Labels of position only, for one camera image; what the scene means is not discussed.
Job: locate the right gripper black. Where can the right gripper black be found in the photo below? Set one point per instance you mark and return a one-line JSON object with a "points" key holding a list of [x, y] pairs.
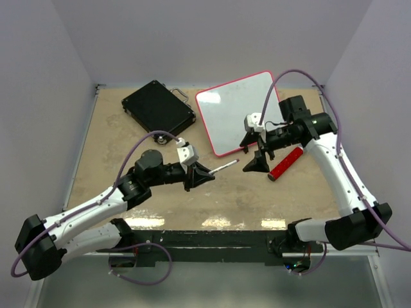
{"points": [[258, 163]]}

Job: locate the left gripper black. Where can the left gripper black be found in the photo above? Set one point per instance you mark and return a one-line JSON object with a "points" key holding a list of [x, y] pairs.
{"points": [[196, 176]]}

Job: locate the purple capped whiteboard marker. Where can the purple capped whiteboard marker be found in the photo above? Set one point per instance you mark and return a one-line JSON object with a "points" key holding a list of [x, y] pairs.
{"points": [[218, 169]]}

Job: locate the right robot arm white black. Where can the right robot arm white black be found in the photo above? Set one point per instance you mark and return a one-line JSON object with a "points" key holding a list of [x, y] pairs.
{"points": [[360, 215]]}

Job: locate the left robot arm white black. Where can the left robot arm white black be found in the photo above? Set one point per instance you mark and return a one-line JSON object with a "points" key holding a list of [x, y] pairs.
{"points": [[44, 244]]}

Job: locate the red cylindrical eraser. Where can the red cylindrical eraser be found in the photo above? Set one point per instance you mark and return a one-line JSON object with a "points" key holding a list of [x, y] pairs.
{"points": [[285, 164]]}

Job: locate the black hard case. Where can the black hard case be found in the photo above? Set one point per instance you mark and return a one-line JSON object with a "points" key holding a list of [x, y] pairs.
{"points": [[155, 107]]}

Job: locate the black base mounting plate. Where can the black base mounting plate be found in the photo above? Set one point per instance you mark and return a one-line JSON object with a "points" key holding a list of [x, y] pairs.
{"points": [[228, 246]]}

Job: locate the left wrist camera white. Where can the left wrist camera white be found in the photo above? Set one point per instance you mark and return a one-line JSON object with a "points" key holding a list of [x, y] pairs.
{"points": [[186, 152]]}

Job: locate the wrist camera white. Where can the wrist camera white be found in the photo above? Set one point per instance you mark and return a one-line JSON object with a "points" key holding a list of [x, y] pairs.
{"points": [[186, 152], [252, 123]]}

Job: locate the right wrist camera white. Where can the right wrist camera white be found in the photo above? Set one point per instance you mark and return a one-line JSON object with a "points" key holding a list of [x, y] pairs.
{"points": [[252, 123]]}

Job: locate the whiteboard with pink frame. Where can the whiteboard with pink frame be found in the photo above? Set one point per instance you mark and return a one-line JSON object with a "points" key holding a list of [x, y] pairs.
{"points": [[224, 107]]}

